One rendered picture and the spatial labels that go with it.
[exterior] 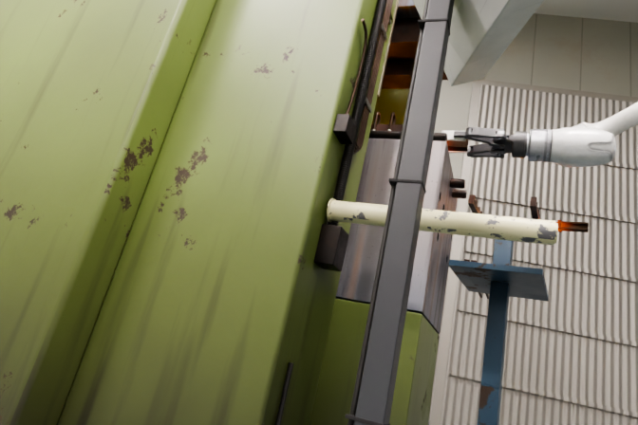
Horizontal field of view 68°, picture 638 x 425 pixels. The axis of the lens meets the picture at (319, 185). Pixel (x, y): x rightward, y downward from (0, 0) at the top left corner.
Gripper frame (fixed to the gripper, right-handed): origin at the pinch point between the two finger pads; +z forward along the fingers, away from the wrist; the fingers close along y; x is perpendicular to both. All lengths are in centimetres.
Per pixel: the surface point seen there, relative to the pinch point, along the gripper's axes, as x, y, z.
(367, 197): -26.2, -16.0, 17.2
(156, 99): -19, -51, 63
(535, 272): -27, 36, -26
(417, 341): -59, -16, -1
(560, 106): 174, 254, -47
